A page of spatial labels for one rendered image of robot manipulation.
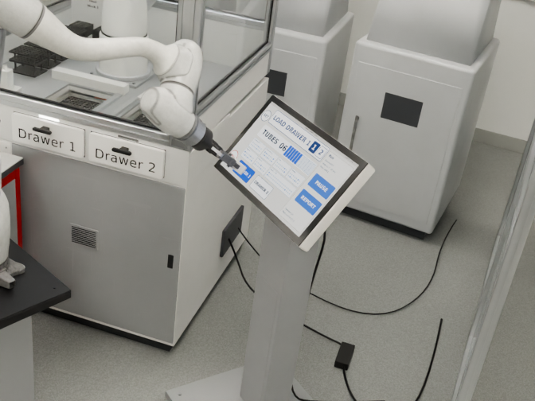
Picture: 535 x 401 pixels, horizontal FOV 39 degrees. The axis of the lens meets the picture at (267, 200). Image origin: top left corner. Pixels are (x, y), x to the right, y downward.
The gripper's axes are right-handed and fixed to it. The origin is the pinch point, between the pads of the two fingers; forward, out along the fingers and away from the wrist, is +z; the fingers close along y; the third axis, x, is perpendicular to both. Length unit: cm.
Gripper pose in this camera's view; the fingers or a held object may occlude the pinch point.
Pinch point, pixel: (236, 165)
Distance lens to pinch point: 241.9
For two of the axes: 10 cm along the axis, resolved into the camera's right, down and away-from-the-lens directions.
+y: -5.2, -4.8, 7.1
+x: -6.4, 7.7, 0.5
